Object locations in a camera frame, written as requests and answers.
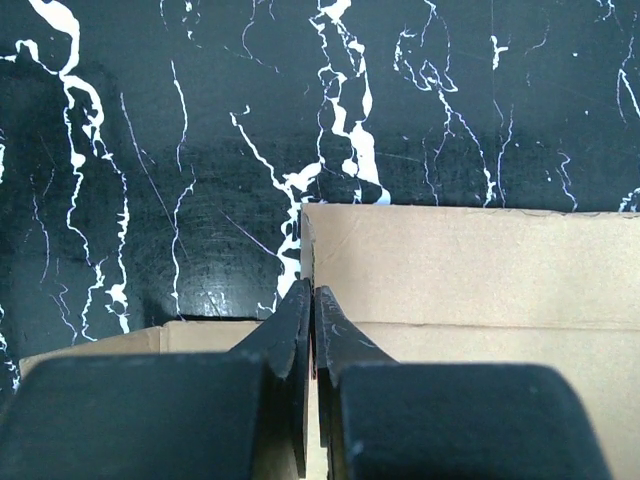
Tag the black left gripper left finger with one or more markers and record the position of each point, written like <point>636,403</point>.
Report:
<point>238,414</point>

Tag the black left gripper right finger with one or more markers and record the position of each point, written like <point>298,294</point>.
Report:
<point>383,419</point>

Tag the brown cardboard box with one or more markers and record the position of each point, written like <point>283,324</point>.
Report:
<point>465,285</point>

